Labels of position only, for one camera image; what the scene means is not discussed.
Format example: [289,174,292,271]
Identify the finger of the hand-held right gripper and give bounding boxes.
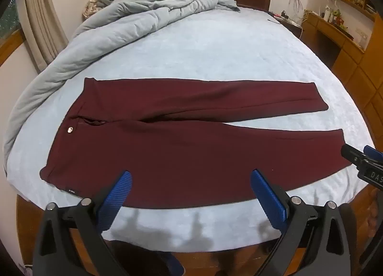
[363,145,383,160]
[341,144,364,172]

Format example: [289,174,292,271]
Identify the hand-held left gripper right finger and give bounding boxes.
[251,169,360,276]

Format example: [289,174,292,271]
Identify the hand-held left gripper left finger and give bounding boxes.
[33,170,134,276]

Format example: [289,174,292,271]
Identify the maroon pants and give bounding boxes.
[40,77,356,209]

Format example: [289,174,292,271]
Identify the person's right hand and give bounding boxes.
[369,189,383,235]

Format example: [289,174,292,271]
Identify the person's left leg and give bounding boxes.
[112,239,171,276]

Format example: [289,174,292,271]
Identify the wooden desk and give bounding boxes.
[301,11,383,145]

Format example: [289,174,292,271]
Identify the dark nightstand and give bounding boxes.
[268,11,303,37]

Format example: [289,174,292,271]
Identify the bed with light blue sheet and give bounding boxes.
[3,7,377,254]

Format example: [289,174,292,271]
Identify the grey comforter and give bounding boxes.
[2,0,241,175]

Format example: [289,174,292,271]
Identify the beige curtain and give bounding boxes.
[23,0,69,74]

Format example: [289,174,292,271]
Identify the floral pillow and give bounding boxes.
[82,0,101,19]

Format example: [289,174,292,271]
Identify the wooden framed window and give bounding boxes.
[0,0,24,55]

